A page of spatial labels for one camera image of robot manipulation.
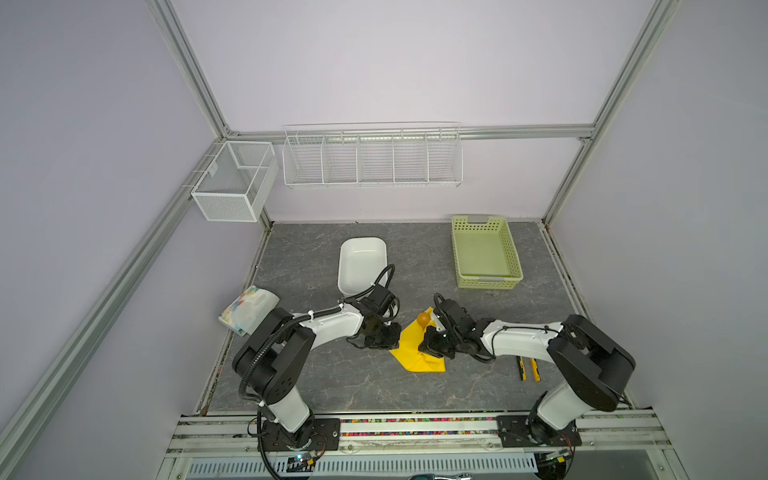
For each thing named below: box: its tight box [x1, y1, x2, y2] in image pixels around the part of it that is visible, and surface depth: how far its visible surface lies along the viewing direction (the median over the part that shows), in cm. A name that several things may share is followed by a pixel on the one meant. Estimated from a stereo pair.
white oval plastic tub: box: [338, 236, 388, 298], surface depth 110 cm
